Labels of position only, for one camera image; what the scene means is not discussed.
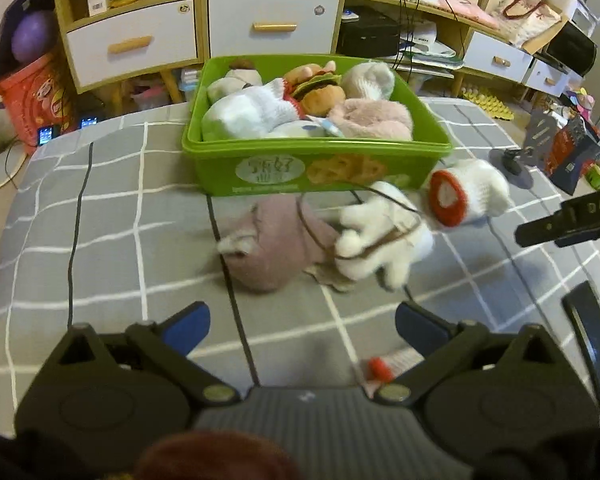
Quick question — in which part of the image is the beige paper gift bag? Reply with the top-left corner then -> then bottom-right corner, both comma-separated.
490,0 -> 566,53

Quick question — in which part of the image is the black printer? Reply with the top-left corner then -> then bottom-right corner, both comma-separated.
336,7 -> 401,58

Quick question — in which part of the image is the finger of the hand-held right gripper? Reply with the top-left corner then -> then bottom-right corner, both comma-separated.
515,192 -> 600,250
561,281 -> 600,413

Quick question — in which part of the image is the hamburger plush toy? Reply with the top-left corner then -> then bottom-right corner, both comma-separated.
282,60 -> 347,116

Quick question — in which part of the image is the green plastic box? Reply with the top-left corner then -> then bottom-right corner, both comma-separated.
181,55 -> 453,197

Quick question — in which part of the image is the pile of white papers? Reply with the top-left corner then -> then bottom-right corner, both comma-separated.
397,27 -> 465,68

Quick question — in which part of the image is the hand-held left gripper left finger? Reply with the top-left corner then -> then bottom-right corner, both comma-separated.
44,302 -> 241,407

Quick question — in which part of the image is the dark red printed packet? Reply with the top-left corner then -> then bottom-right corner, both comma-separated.
545,120 -> 600,196

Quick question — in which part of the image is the white bear plush toy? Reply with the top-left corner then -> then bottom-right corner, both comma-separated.
334,182 -> 436,293

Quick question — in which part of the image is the white drawer yellow handle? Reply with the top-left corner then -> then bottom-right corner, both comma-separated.
522,60 -> 571,98
207,0 -> 341,61
462,32 -> 533,83
65,0 -> 198,88

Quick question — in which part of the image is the black phone stand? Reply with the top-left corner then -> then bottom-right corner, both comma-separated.
500,110 -> 561,188

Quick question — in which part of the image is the yellow egg tray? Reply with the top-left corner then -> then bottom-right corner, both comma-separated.
462,85 -> 516,121

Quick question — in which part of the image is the yellow wooden cabinet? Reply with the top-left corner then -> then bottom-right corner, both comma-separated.
50,0 -> 576,106

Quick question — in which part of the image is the mauve plush toy brown cord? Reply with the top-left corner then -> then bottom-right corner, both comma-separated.
216,195 -> 361,295

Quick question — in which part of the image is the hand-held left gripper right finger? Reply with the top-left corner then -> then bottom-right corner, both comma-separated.
372,302 -> 556,406

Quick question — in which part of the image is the grey checked cloth desktop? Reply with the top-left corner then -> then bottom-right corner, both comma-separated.
0,95 -> 600,411

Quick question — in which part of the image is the beige dog plush toy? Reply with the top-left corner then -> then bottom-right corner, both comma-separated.
207,58 -> 263,101

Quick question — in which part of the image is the purple ball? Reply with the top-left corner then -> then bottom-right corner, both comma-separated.
11,10 -> 58,63

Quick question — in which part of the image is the dark purple hat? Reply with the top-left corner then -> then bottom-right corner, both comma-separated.
0,0 -> 56,78

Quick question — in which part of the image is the pink plush toy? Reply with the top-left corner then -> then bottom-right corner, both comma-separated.
325,99 -> 415,141

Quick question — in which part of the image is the black bag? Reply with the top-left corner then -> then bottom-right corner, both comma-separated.
545,22 -> 598,78

